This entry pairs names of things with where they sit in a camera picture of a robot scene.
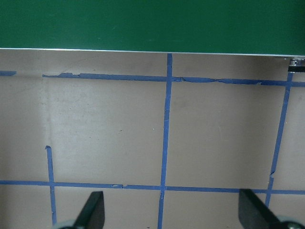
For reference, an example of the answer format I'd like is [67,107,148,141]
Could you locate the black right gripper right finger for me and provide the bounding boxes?
[238,189,283,229]

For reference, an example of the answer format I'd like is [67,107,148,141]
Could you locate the green conveyor belt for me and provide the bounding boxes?
[0,0,305,57]

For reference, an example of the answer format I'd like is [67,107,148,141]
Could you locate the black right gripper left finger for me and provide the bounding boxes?
[73,191,105,229]

